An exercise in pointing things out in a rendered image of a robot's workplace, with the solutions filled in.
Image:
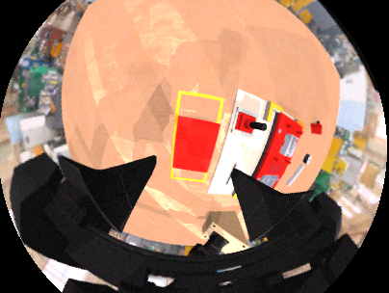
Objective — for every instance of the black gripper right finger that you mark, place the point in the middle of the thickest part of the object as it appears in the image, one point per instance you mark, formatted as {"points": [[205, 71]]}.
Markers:
{"points": [[262, 207]]}

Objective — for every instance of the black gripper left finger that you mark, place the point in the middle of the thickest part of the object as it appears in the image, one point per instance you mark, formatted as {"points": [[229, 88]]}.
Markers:
{"points": [[114, 191]]}

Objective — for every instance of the yellow rectangular outline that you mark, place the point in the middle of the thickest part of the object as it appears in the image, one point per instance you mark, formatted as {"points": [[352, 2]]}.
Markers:
{"points": [[176, 124]]}

